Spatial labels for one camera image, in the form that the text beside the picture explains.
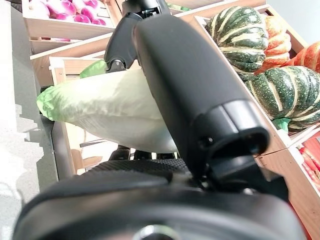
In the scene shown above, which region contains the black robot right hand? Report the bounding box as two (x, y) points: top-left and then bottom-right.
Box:
(12, 14), (308, 240)

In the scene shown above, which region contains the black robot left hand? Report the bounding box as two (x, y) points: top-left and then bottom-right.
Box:
(103, 0), (171, 73)

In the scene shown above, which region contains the green white napa cabbage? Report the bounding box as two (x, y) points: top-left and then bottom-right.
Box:
(36, 67), (181, 154)
(79, 59), (109, 79)

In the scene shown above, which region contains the wooden onion crate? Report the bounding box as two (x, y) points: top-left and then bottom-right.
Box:
(21, 0), (118, 55)

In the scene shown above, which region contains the green striped pumpkin with stem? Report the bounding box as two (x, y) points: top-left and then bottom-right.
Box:
(246, 65), (320, 133)

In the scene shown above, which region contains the wooden pumpkin crate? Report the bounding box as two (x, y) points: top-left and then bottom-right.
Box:
(173, 0), (320, 156)

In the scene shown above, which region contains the large orange striped pumpkin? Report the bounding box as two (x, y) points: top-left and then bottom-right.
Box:
(287, 41), (320, 74)

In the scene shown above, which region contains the red orange carrot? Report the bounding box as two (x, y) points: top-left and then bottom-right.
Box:
(299, 146), (320, 176)

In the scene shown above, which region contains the wooden carrot crate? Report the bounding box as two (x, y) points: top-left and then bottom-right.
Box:
(257, 129), (320, 233)

